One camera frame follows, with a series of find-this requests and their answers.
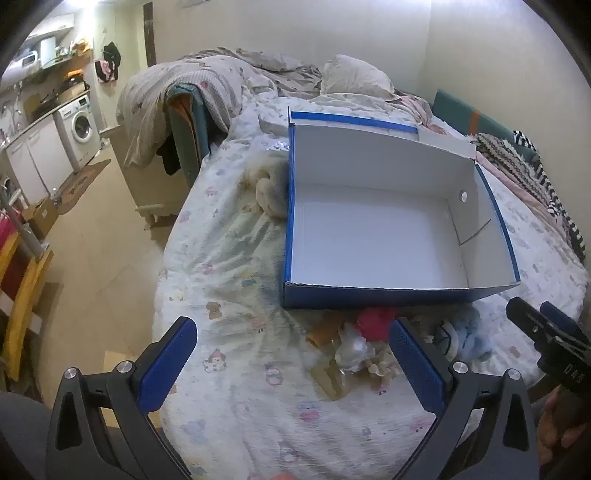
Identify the grey patterned quilt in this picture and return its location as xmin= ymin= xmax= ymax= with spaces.
xmin=115 ymin=46 xmax=324 ymax=168

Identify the yellow wooden chair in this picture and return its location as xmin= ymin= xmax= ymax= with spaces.
xmin=0 ymin=228 xmax=55 ymax=384

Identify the person's right hand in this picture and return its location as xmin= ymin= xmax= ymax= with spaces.
xmin=536 ymin=385 xmax=591 ymax=467

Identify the pink hanging garment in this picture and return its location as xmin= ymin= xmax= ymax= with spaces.
xmin=95 ymin=60 xmax=118 ymax=85

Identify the bed with printed sheet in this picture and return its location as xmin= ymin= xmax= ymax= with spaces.
xmin=152 ymin=85 xmax=589 ymax=480

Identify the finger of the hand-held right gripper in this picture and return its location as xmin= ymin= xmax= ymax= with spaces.
xmin=540 ymin=302 xmax=588 ymax=344
xmin=506 ymin=298 xmax=555 ymax=352

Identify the cream fluffy plush toy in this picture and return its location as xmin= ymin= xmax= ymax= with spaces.
xmin=240 ymin=154 xmax=291 ymax=220

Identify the brown floor rug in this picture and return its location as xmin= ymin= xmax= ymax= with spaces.
xmin=56 ymin=159 xmax=112 ymax=216

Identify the teal headboard cushion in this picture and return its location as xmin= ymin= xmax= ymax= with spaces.
xmin=431 ymin=89 xmax=536 ymax=155

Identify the light blue plush toy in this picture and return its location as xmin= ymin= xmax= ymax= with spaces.
xmin=450 ymin=308 xmax=494 ymax=361

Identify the white bedside cabinet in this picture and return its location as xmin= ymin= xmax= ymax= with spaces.
xmin=113 ymin=124 xmax=190 ymax=228

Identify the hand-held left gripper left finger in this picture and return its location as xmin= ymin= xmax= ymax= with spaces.
xmin=46 ymin=316 xmax=199 ymax=480

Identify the blue and white cardboard box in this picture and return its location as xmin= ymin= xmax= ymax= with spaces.
xmin=281 ymin=107 xmax=522 ymax=310

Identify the white washing machine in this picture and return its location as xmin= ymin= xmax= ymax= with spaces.
xmin=54 ymin=95 xmax=102 ymax=171

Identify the black hanging garment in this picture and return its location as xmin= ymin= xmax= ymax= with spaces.
xmin=102 ymin=41 xmax=122 ymax=70

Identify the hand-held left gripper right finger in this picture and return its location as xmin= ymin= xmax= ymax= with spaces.
xmin=389 ymin=318 xmax=541 ymax=480

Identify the white kitchen cabinet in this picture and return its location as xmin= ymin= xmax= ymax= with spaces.
xmin=4 ymin=113 xmax=77 ymax=208

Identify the pink plush toy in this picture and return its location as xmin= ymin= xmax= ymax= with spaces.
xmin=355 ymin=307 xmax=399 ymax=342

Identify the pink blanket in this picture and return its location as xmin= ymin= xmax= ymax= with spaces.
xmin=392 ymin=92 xmax=467 ymax=137

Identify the black and white striped blanket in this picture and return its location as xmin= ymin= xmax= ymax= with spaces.
xmin=473 ymin=130 xmax=588 ymax=259

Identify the beige pillow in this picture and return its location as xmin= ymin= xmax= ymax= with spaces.
xmin=320 ymin=54 xmax=397 ymax=99

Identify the clear plastic wrapper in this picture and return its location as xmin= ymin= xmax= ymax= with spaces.
xmin=311 ymin=357 xmax=365 ymax=400

